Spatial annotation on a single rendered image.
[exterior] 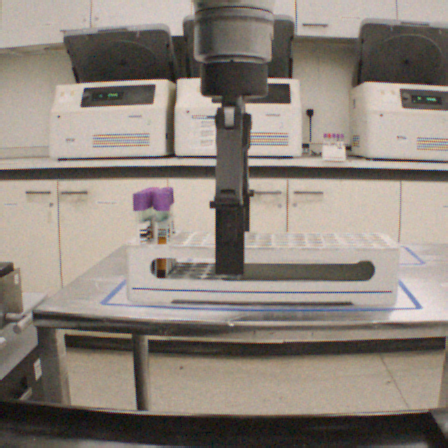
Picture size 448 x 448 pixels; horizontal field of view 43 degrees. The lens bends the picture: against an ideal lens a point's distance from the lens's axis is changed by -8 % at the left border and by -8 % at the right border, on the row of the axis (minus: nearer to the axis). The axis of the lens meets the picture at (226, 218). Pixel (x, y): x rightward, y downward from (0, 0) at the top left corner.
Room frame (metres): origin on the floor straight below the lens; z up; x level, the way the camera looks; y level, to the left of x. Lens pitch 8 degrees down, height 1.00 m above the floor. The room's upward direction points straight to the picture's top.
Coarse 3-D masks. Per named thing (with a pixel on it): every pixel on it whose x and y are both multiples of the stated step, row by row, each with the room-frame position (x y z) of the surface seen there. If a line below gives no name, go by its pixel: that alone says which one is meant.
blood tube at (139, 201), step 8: (136, 200) 0.64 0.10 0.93; (144, 200) 0.64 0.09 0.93; (136, 208) 0.64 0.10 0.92; (144, 208) 0.64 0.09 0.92; (136, 216) 0.64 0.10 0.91; (144, 216) 0.64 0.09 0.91; (136, 224) 0.64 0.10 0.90; (144, 224) 0.64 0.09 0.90; (136, 232) 0.64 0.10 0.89; (144, 232) 0.64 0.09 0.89; (136, 240) 0.64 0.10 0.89; (144, 240) 0.64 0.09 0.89
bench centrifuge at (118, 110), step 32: (96, 32) 2.76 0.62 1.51; (128, 32) 2.76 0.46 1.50; (160, 32) 2.76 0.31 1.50; (96, 64) 2.98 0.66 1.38; (128, 64) 2.98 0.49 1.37; (160, 64) 2.98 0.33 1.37; (64, 96) 2.68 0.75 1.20; (96, 96) 2.66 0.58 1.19; (128, 96) 2.64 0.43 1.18; (160, 96) 2.65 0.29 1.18; (64, 128) 2.64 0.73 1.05; (96, 128) 2.63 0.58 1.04; (128, 128) 2.61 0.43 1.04; (160, 128) 2.61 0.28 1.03
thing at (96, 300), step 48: (96, 288) 0.68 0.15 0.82; (432, 288) 0.66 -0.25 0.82; (48, 336) 0.58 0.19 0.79; (144, 336) 1.00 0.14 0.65; (192, 336) 0.56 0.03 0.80; (240, 336) 0.56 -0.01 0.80; (288, 336) 0.56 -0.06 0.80; (336, 336) 0.55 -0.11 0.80; (384, 336) 0.55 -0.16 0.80; (432, 336) 0.54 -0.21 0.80; (48, 384) 0.58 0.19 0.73; (144, 384) 1.00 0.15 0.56
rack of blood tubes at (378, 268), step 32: (128, 256) 0.63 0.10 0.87; (160, 256) 0.63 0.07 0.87; (192, 256) 0.62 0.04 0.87; (256, 256) 0.62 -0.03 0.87; (288, 256) 0.61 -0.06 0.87; (320, 256) 0.61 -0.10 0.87; (352, 256) 0.61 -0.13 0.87; (384, 256) 0.61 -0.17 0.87; (128, 288) 0.63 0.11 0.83; (160, 288) 0.63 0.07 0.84; (192, 288) 0.62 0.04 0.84; (224, 288) 0.62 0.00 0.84; (256, 288) 0.62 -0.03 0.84; (288, 288) 0.61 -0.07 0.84; (320, 288) 0.61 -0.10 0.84; (352, 288) 0.61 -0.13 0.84; (384, 288) 0.61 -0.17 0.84
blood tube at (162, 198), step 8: (160, 192) 0.64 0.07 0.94; (168, 192) 0.65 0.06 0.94; (160, 200) 0.64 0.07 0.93; (168, 200) 0.64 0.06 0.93; (160, 208) 0.63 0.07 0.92; (168, 208) 0.64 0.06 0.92; (160, 216) 0.64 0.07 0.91; (160, 224) 0.64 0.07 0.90; (160, 232) 0.64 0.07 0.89; (160, 240) 0.63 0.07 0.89; (160, 264) 0.63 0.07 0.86; (160, 272) 0.63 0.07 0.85
